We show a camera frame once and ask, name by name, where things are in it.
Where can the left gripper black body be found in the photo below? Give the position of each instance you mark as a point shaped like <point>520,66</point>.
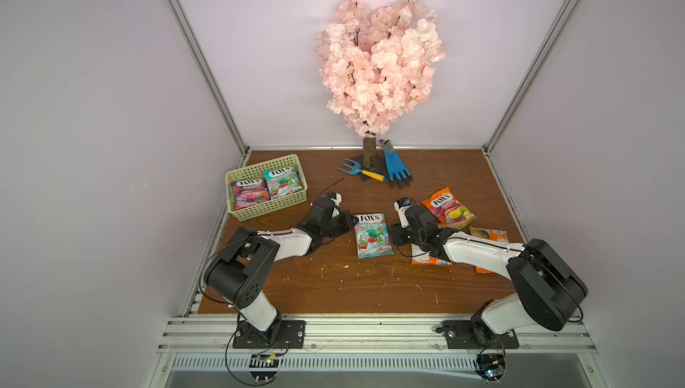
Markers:
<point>336,226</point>

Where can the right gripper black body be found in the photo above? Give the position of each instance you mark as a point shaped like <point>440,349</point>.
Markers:
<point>403,233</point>

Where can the green mint blossom candy bag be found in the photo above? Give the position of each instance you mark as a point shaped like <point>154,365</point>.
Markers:
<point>282,182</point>

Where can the purple berries candy bag face-down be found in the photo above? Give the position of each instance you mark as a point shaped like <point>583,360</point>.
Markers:
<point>250,192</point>

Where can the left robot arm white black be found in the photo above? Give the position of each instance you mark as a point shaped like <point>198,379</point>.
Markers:
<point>238,271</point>

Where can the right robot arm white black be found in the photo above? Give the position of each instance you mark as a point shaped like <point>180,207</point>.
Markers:
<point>547,291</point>

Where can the light green plastic basket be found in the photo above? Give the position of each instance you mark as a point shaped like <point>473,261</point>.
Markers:
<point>256,171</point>

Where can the orange Fox's fruits candy bag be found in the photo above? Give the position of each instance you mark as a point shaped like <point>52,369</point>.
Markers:
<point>448,210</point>

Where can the blue grey gardening glove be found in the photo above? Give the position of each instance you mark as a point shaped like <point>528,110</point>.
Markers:
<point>398,174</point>

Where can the orange fruits candy bag face-down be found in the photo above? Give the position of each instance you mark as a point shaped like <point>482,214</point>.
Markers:
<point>496,235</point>

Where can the artificial pink blossom tree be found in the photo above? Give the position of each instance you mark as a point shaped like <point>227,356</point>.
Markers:
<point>378,64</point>

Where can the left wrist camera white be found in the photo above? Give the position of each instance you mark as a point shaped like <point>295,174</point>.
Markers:
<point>334,197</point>

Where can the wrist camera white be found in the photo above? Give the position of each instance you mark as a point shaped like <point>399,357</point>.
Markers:
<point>334,197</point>
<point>401,206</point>

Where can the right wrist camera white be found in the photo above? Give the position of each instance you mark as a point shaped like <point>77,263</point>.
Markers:
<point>401,206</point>

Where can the teal garden fork yellow handle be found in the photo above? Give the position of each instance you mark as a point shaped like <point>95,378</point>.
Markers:
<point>354,168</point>

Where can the left circuit board with cables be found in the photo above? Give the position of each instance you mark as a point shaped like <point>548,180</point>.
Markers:
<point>262,366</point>

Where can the circuit board with cables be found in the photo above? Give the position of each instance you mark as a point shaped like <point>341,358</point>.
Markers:
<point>490,367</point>
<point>262,366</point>

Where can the right circuit board with cables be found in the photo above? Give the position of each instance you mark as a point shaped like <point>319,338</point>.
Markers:
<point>490,367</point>

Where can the aluminium front rail base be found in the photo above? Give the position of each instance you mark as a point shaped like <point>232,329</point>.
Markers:
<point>360,342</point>

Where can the aluminium corner frame post left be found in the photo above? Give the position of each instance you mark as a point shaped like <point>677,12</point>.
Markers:
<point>184,26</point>

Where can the aluminium corner frame post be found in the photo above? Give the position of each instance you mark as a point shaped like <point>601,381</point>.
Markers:
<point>548,45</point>
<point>184,26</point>

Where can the aluminium corner frame post right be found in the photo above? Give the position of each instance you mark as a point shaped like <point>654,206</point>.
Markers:
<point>548,45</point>

